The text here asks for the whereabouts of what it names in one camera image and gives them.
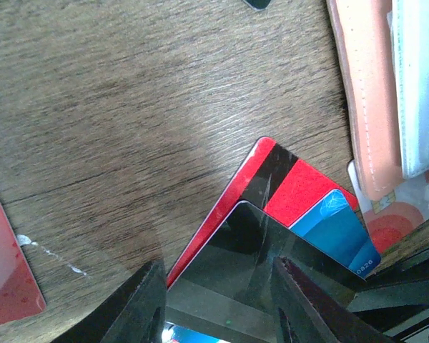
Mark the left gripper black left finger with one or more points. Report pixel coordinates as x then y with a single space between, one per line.
135 312

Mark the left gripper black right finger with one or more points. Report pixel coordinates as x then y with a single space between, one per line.
306 313

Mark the white red circle card front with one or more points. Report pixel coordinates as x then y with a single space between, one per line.
397 214

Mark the blue card front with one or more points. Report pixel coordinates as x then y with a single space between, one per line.
333 227

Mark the pink leather card holder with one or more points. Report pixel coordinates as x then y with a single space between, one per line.
383 49

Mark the plain black card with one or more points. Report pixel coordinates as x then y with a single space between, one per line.
225 291

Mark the red card black stripe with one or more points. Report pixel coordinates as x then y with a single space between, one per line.
275 180

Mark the red vip card front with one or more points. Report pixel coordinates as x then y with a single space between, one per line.
20 296

